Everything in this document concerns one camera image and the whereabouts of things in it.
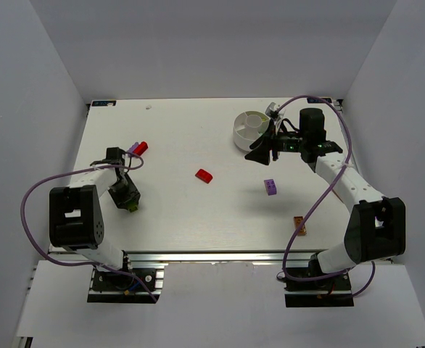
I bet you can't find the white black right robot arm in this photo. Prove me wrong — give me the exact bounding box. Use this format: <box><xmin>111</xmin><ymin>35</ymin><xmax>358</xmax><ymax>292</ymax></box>
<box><xmin>245</xmin><ymin>108</ymin><xmax>406</xmax><ymax>280</ymax></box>

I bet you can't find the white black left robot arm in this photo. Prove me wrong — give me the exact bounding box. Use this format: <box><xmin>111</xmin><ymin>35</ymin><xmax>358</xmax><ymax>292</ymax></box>
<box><xmin>49</xmin><ymin>147</ymin><xmax>141</xmax><ymax>270</ymax></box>

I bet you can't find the white round divided container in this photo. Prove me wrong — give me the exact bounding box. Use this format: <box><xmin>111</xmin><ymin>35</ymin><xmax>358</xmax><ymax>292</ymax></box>
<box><xmin>233</xmin><ymin>111</ymin><xmax>269</xmax><ymax>152</ymax></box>

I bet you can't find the purple curved lego brick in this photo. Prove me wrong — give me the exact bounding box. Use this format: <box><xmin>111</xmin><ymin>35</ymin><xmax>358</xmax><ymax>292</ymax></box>
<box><xmin>264</xmin><ymin>179</ymin><xmax>277</xmax><ymax>196</ymax></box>

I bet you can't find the purple lego brick by red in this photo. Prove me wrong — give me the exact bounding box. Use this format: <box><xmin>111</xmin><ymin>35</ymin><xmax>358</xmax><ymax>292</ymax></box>
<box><xmin>127</xmin><ymin>142</ymin><xmax>139</xmax><ymax>153</ymax></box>

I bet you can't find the blue label sticker right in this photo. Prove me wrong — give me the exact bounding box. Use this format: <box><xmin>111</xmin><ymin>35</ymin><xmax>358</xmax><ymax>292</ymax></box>
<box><xmin>306</xmin><ymin>97</ymin><xmax>332</xmax><ymax>104</ymax></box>

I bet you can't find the blue label sticker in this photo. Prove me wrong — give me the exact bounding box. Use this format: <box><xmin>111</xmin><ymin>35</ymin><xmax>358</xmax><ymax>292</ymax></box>
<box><xmin>91</xmin><ymin>100</ymin><xmax>117</xmax><ymax>107</ymax></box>
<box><xmin>306</xmin><ymin>97</ymin><xmax>332</xmax><ymax>104</ymax></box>

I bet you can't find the long red lego brick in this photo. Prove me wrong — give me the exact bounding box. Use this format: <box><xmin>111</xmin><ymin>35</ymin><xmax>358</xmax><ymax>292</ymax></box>
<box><xmin>132</xmin><ymin>141</ymin><xmax>149</xmax><ymax>156</ymax></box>

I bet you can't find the red curved lego piece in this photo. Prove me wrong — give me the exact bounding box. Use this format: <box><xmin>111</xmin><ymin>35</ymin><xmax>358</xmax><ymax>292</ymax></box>
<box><xmin>195</xmin><ymin>168</ymin><xmax>213</xmax><ymax>184</ymax></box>

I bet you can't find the orange flat lego plate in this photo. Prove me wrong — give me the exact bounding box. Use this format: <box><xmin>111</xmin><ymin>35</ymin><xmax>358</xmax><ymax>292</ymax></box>
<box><xmin>293</xmin><ymin>216</ymin><xmax>307</xmax><ymax>236</ymax></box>

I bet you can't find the blue label sticker left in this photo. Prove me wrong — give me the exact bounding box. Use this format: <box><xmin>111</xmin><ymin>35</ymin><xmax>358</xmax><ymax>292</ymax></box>
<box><xmin>91</xmin><ymin>100</ymin><xmax>117</xmax><ymax>107</ymax></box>

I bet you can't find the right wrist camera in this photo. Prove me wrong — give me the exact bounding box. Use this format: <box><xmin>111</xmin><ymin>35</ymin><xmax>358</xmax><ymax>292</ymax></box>
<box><xmin>265</xmin><ymin>102</ymin><xmax>283</xmax><ymax>134</ymax></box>

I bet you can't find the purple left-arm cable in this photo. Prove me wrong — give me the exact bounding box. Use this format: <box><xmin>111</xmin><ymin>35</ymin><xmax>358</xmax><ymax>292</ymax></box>
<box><xmin>20</xmin><ymin>150</ymin><xmax>159</xmax><ymax>304</ymax></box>

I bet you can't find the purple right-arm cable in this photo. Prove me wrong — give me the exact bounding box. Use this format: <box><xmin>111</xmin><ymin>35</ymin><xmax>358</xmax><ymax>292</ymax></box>
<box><xmin>273</xmin><ymin>95</ymin><xmax>376</xmax><ymax>300</ymax></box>

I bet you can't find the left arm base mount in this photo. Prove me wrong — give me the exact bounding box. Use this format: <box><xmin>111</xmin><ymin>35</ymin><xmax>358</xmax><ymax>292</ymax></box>
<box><xmin>87</xmin><ymin>255</ymin><xmax>164</xmax><ymax>305</ymax></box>

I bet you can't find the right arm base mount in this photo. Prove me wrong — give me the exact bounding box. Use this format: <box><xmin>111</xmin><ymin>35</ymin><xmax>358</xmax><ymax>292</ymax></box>
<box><xmin>276</xmin><ymin>271</ymin><xmax>354</xmax><ymax>308</ymax></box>

